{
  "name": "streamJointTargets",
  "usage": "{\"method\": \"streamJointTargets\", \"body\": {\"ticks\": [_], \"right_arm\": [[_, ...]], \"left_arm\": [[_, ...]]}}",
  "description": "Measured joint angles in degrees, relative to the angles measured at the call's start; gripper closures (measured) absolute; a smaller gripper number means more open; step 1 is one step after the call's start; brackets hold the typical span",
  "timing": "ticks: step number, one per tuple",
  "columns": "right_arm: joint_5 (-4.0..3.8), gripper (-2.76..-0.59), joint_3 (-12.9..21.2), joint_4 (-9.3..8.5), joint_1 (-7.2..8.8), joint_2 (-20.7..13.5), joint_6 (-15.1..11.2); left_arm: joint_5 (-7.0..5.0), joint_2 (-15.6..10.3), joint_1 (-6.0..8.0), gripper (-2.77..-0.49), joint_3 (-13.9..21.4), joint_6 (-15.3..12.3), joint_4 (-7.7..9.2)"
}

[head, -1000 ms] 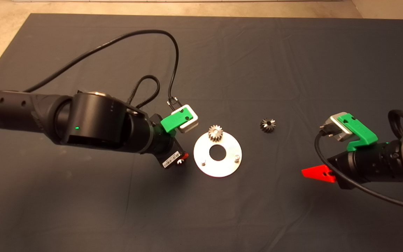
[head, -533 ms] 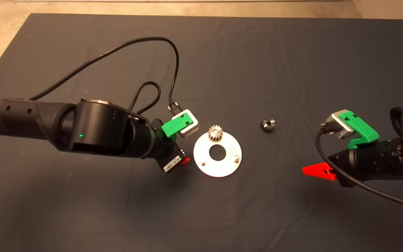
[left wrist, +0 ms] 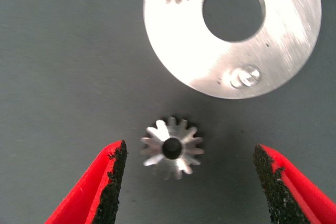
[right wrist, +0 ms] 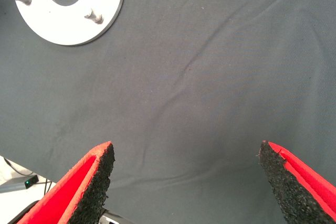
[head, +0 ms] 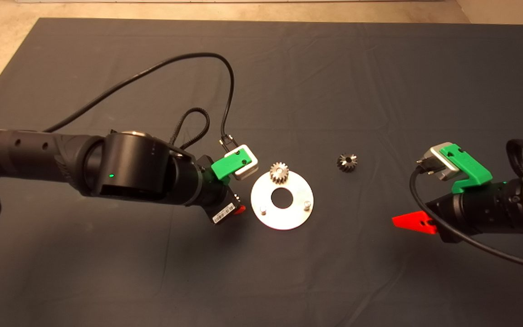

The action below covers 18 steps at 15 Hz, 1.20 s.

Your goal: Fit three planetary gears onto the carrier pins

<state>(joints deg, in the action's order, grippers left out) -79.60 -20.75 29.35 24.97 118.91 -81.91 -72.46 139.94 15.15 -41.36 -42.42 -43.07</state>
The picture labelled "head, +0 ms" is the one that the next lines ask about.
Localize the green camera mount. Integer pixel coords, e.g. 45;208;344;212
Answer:
439;143;493;194
211;148;255;185

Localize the steel planetary gear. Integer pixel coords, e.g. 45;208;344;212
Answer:
269;162;290;184
336;154;358;173

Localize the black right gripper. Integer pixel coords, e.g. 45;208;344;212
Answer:
392;179;523;243

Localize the green right camera mount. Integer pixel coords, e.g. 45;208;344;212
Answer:
439;143;493;194

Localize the green left camera mount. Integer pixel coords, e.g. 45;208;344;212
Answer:
211;148;255;185

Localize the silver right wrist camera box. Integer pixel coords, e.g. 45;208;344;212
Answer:
429;144;461;181

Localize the thin braided left wrist cable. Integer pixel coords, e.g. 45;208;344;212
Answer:
171;107;211;150

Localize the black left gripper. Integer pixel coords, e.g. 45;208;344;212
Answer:
198;182;247;224

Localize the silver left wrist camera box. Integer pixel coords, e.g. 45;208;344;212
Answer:
233;144;259;181

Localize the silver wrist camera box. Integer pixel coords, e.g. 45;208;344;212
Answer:
233;144;259;181
429;144;461;181

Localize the dark grey table cloth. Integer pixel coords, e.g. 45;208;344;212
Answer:
0;18;523;327

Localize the black right camera cable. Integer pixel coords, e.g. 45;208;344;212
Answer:
409;158;523;274

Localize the round metal carrier plate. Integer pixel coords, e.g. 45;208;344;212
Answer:
251;172;315;230

